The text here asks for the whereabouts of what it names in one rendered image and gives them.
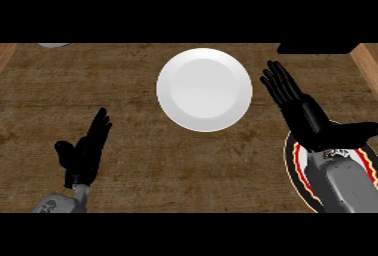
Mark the pale grey round dish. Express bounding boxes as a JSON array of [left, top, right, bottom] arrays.
[[37, 42, 71, 49]]

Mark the black plate with red rim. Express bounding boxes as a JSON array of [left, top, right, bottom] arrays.
[[283, 119, 378, 214]]

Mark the white oval plate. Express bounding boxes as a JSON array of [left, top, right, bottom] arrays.
[[156, 47, 254, 133]]

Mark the black box appliance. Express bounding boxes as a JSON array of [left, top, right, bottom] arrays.
[[277, 42, 362, 55]]

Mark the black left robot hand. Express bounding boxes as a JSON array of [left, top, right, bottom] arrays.
[[54, 107, 114, 190]]

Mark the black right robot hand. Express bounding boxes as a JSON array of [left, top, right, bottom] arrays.
[[259, 60, 378, 153]]

